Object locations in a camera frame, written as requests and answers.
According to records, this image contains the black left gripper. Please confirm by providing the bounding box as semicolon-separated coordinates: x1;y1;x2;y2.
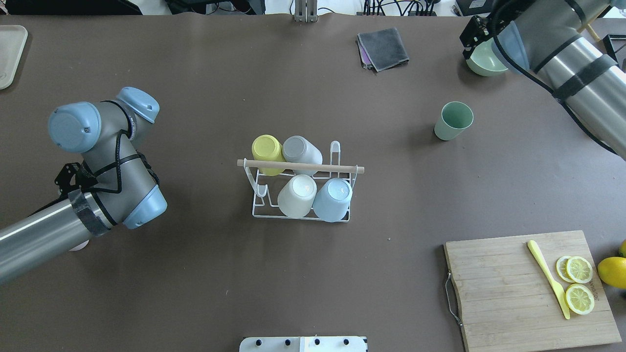
54;162;98;198

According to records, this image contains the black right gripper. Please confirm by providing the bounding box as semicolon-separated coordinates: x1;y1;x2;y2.
460;14;492;60

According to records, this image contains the green cup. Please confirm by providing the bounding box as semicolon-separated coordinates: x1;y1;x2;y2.
434;102;474;141

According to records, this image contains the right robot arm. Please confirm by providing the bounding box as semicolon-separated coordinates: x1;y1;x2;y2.
460;0;626;157

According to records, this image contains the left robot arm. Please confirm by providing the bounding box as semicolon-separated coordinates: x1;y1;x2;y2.
0;87;167;284

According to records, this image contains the yellow cup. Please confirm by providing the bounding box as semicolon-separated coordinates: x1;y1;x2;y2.
252;134;286;162

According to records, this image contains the grey cup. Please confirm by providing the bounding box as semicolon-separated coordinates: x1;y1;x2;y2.
282;135;323;164

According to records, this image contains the cream white cup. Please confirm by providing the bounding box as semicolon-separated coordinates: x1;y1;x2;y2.
278;175;317;218

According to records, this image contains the light blue cup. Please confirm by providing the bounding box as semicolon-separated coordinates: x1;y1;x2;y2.
313;178;353;222

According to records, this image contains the green bowl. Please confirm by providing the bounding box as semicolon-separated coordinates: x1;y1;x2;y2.
466;38;508;77

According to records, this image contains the grey folded cloth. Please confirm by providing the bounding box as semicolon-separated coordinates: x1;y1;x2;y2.
357;27;409;73

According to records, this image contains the purple folded cloth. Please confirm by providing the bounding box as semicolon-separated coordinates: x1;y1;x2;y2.
356;40;373;70

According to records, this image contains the beige plastic tray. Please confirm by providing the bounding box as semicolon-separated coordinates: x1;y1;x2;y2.
0;25;28;90

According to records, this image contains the yellow plastic knife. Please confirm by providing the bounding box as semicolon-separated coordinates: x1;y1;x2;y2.
527;239;571;319

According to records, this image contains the hidden lemon slice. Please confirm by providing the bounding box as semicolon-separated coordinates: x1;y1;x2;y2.
555;256;575;283

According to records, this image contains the yellow lemon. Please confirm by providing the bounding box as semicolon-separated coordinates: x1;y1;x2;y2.
597;257;626;289
618;239;626;258

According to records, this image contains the wooden cutting board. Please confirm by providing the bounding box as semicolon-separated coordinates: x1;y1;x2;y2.
444;230;622;352

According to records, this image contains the upper lemon slice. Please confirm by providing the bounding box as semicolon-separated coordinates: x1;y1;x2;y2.
565;283;595;315

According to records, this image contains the aluminium frame post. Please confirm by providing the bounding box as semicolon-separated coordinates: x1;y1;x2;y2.
293;0;318;22

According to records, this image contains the white wire cup rack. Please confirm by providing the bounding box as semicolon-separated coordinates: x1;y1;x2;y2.
237;140;365;219

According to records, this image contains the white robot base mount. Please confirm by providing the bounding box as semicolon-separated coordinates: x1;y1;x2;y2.
239;335;369;352

